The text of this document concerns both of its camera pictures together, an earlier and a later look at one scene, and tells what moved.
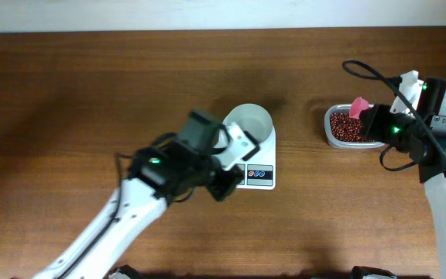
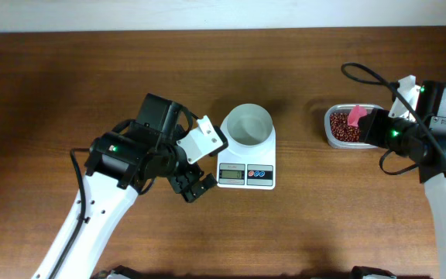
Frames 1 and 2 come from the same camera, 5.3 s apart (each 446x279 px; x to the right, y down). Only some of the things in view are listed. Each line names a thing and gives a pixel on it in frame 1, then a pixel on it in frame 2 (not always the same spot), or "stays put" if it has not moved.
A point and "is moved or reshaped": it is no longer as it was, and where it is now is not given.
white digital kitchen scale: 260,169 stays put
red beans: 346,129 stays put
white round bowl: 252,118 stays put
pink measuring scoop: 358,105 is moved or reshaped
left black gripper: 231,177 → 190,175
